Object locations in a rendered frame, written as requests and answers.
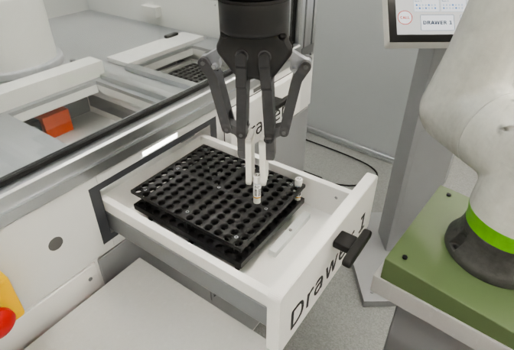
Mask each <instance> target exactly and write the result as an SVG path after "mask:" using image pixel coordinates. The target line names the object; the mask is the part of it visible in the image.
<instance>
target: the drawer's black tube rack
mask: <svg viewBox="0 0 514 350"><path fill-rule="evenodd" d="M204 148H206V149H204ZM199 151H202V152H199ZM211 151H213V152H211ZM218 154H221V155H218ZM193 155H196V156H193ZM214 157H217V158H214ZM225 157H228V158H225ZM188 158H191V159H188ZM200 158H202V159H200ZM222 160H224V161H223V162H221V161H222ZM233 160H237V161H233ZM195 161H197V162H195ZM182 162H185V163H182ZM245 163H246V161H245V160H243V159H241V158H238V157H235V156H233V155H231V154H227V153H226V152H223V151H220V150H217V149H216V148H213V147H210V146H208V145H205V144H202V145H201V146H199V147H198V148H196V149H195V150H193V151H191V152H190V153H189V154H187V155H185V156H184V157H182V158H181V159H179V160H177V161H176V162H174V163H173V164H171V165H170V166H168V167H166V168H164V169H163V170H162V171H160V172H159V173H156V174H155V175H154V176H153V177H151V178H149V179H147V180H146V181H145V182H143V183H141V184H139V185H138V186H137V187H135V188H133V189H132V190H131V193H132V194H134V195H135V196H137V197H139V198H141V199H140V200H139V201H138V202H136V203H135V204H134V208H135V209H136V210H138V211H139V212H141V213H143V214H145V215H146V216H147V217H148V219H149V220H151V221H153V219H154V220H155V221H157V222H159V223H161V224H162V225H164V226H166V227H168V228H169V229H171V230H173V231H175V232H176V233H178V234H180V235H182V236H184V237H185V238H187V239H188V241H189V242H190V243H191V244H193V243H196V244H198V245H199V246H201V247H203V248H205V249H207V250H208V251H210V252H212V253H214V254H216V255H217V256H219V257H221V258H222V259H224V260H226V261H228V262H229V263H231V264H234V265H235V269H237V270H238V271H239V270H240V269H242V268H243V267H244V266H245V265H246V264H247V262H248V261H249V260H250V259H251V258H252V257H253V256H254V255H255V254H256V253H257V252H258V251H259V250H260V249H261V248H262V246H263V245H264V244H265V243H266V242H267V241H268V240H269V239H270V238H271V237H272V236H273V235H274V234H275V233H276V232H277V231H278V230H279V229H280V228H281V227H282V226H283V225H284V224H285V223H286V222H287V221H288V220H289V219H290V218H291V216H292V215H293V214H294V213H295V212H296V211H297V210H298V209H299V208H300V207H301V206H302V205H303V204H304V198H303V197H301V199H300V200H298V201H297V200H295V199H293V200H292V201H291V202H290V203H289V204H288V205H287V206H286V207H285V208H284V209H283V210H282V211H281V212H280V213H279V214H278V215H277V216H276V217H275V218H274V219H273V220H272V221H271V222H270V223H269V224H268V225H267V226H266V227H265V228H264V229H263V230H262V231H261V232H260V233H259V234H258V235H257V236H256V237H255V238H254V239H253V240H252V241H251V242H250V243H249V244H248V245H247V246H246V247H245V248H244V249H243V250H242V251H241V252H240V251H237V250H236V249H234V248H231V247H230V245H229V243H230V242H231V241H232V240H234V239H235V238H238V235H239V234H240V233H241V232H242V231H243V230H244V229H245V228H246V227H247V226H248V225H250V224H251V223H252V222H253V221H254V220H255V219H256V218H257V217H258V216H259V215H260V214H261V213H262V212H263V211H265V210H267V209H268V207H269V206H270V205H271V204H272V203H273V202H274V201H275V200H276V199H277V198H278V197H279V196H280V195H281V194H282V193H283V192H284V191H285V190H286V189H287V188H289V186H293V184H292V183H293V182H294V181H295V180H293V179H291V178H288V177H285V176H283V175H281V174H279V173H276V172H273V171H271V170H268V175H269V174H271V175H273V176H268V180H267V183H266V186H261V202H260V203H259V204H255V203H254V202H253V181H252V184H251V185H246V165H245ZM228 164H232V165H228ZM177 165H180V166H179V167H176V166H177ZM190 165H191V166H190ZM236 167H241V168H236ZM184 169H186V170H184ZM169 170H173V171H171V172H168V171H169ZM163 174H167V175H165V176H162V175H163ZM157 178H160V180H156V179H157ZM170 178H172V179H171V180H170ZM278 178H282V180H278ZM164 182H166V183H164ZM274 182H276V183H274ZM286 182H291V183H286ZM149 183H152V184H149ZM144 186H147V188H143V187H144ZM158 186H160V187H158ZM282 186H286V187H282ZM157 187H158V188H157ZM152 190H154V191H153V192H150V191H152ZM137 191H141V192H139V193H136V192H137ZM268 210H269V209H268ZM269 211H271V210H269ZM271 212H272V211H271ZM274 213H276V212H274Z"/></svg>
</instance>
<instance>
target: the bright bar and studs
mask: <svg viewBox="0 0 514 350"><path fill-rule="evenodd" d="M310 217H311V214H310V213H308V212H305V211H303V212H302V213H301V214H300V215H299V216H298V217H297V218H296V219H295V220H294V221H293V222H292V224H291V225H290V226H289V227H288V228H287V229H286V230H285V231H284V232H283V233H282V235H281V236H280V237H279V238H278V239H277V240H276V241H275V242H274V243H273V245H272V246H271V247H270V248H269V249H268V254H269V255H271V256H272V257H274V258H276V257H277V256H278V254H279V253H280V252H281V251H282V250H283V249H284V247H285V246H286V245H287V244H288V243H289V241H290V240H292V239H293V237H295V235H296V234H297V233H298V232H299V231H300V230H301V228H302V227H303V226H304V225H305V224H306V223H307V221H308V220H309V219H310Z"/></svg>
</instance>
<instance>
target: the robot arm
mask: <svg viewBox="0 0 514 350"><path fill-rule="evenodd" d="M218 9H219V22H220V39H219V40H218V42H217V45H216V48H215V49H214V50H211V51H210V52H209V51H207V52H205V53H204V54H203V55H202V56H201V58H200V59H199V60H198V62H197V63H198V66H199V67H200V68H201V70H202V71H203V73H204V74H205V76H206V77H207V80H208V83H209V86H210V91H211V93H212V97H213V101H214V104H215V107H216V112H217V114H218V118H219V120H220V125H221V128H222V131H223V132H224V133H226V134H229V133H231V134H234V135H235V136H236V137H237V154H238V157H239V158H241V159H246V185H251V184H252V180H253V174H254V173H255V130H254V128H250V129H249V125H250V124H249V95H250V80H251V79H257V80H260V87H261V91H262V111H263V123H264V129H262V132H261V134H260V138H259V169H260V185H261V186H266V183H267V179H268V161H269V160H274V159H275V154H276V138H277V137H280V136H282V137H287V136H288V134H289V131H290V127H291V122H292V119H293V115H294V110H295V106H296V104H297V100H298V95H299V92H300V88H301V83H302V81H303V80H304V78H305V77H306V75H307V74H308V73H309V71H310V70H311V64H312V57H311V56H310V55H308V54H306V55H303V54H301V53H299V52H297V51H296V50H295V49H293V43H292V41H291V38H290V36H289V12H290V0H218ZM221 57H222V59H223V60H224V62H225V63H226V64H227V66H228V67H229V68H230V69H231V70H232V72H233V73H234V74H235V75H236V120H235V118H234V114H233V109H232V106H231V103H230V100H229V94H228V92H227V88H226V83H225V80H224V77H223V72H222V70H221V65H222V61H221ZM287 60H290V61H291V65H290V71H291V72H292V73H293V75H292V78H291V84H290V87H289V90H288V97H287V100H286V103H285V109H284V113H283V116H282V120H281V122H279V123H276V114H275V75H276V74H277V72H278V71H279V70H280V69H281V68H282V67H283V65H284V64H285V62H286V61H287ZM513 82H514V0H468V2H467V5H466V7H465V9H464V12H463V14H462V16H461V18H460V21H459V23H458V25H457V28H456V30H455V32H454V35H453V37H452V38H451V42H450V43H449V45H448V47H447V49H446V51H445V53H444V55H443V57H442V59H441V62H440V63H439V65H438V68H437V69H436V71H435V73H434V75H433V76H432V79H431V81H430V83H429V84H428V86H427V88H426V90H425V92H424V94H423V96H422V97H421V101H420V106H419V115H420V119H421V123H422V125H423V127H424V128H425V130H426V132H427V133H429V135H430V136H432V138H434V139H435V140H436V141H438V142H439V143H440V144H442V145H443V146H444V147H446V148H447V149H448V150H449V151H450V152H452V153H453V154H454V155H456V156H457V157H458V158H460V159H461V160H462V161H463V162H464V163H465V164H467V165H468V166H469V167H471V168H472V169H473V170H475V171H476V172H477V175H478V180H477V183H476V185H475V187H474V188H473V191H472V193H471V194H470V198H469V202H468V207H467V211H466V212H465V213H464V214H463V215H462V216H461V217H460V218H458V219H455V220H454V221H452V222H451V223H450V225H449V226H448V227H447V231H446V233H445V236H444V242H445V245H446V248H447V250H448V252H449V254H450V255H451V257H452V258H453V259H454V260H455V261H456V262H457V263H458V264H459V265H460V266H461V267H462V268H463V269H464V270H465V271H466V272H468V273H469V274H471V275H473V276H474V277H476V278H477V279H479V280H481V281H483V282H486V283H488V284H491V285H493V286H496V287H501V288H504V289H510V290H514V87H513Z"/></svg>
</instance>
